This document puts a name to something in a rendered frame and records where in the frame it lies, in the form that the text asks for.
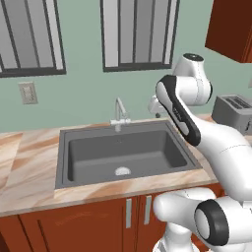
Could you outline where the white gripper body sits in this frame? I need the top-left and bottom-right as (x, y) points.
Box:
(147, 94), (166, 119)

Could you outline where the silver sink faucet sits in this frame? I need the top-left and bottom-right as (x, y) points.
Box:
(109, 96), (132, 133)

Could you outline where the grey kitchen sink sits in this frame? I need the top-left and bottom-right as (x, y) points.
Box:
(54, 119), (204, 190)

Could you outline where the dark-framed window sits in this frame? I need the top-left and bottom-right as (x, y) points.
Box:
(0, 0), (67, 79)
(99, 0), (181, 73)

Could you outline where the grey toaster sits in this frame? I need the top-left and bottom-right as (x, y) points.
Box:
(211, 94), (252, 135)

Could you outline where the red-brown cupboard door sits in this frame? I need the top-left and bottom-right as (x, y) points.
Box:
(0, 215), (33, 252)
(18, 197), (140, 252)
(135, 183), (227, 252)

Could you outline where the silver cupboard handle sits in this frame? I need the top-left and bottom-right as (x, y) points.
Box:
(125, 198), (133, 229)
(143, 195), (153, 226)

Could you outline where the red-brown wall cupboard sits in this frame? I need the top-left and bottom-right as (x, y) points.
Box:
(204, 0), (252, 64)

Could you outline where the grey wall outlet plate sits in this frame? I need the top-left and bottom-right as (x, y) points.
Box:
(18, 81), (38, 105)

